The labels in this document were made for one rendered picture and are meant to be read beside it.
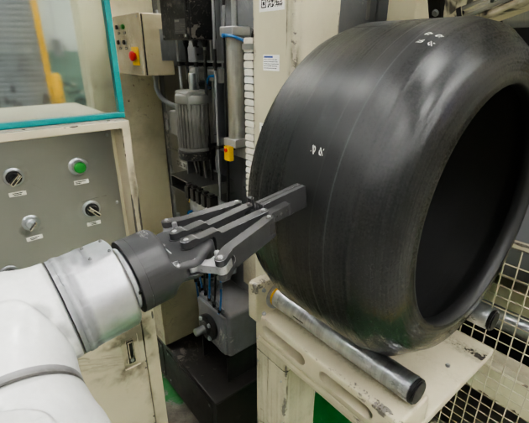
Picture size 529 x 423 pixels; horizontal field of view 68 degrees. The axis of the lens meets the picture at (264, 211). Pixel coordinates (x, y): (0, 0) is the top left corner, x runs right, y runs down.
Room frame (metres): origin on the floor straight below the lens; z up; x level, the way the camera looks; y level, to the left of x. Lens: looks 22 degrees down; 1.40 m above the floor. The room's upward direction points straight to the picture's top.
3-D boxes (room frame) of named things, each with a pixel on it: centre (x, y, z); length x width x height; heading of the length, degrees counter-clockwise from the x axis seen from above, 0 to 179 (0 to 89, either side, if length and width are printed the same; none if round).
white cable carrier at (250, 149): (0.92, 0.01, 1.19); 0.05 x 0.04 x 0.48; 129
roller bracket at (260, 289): (0.83, -0.13, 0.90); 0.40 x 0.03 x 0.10; 129
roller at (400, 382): (0.60, -0.14, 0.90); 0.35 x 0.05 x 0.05; 39
